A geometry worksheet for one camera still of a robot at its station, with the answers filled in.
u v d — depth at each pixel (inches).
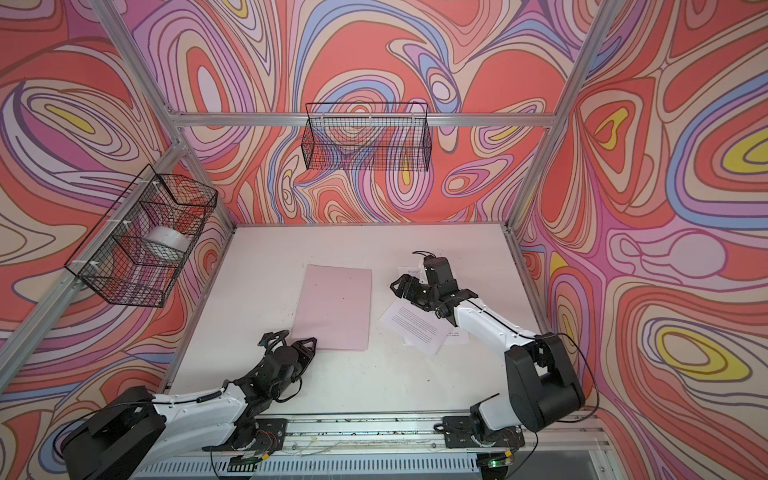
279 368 25.6
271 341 29.9
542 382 16.9
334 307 37.7
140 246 27.2
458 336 35.6
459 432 28.7
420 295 30.5
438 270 26.7
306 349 30.9
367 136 33.3
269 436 28.5
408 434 29.5
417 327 36.0
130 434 16.6
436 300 26.3
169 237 29.0
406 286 30.6
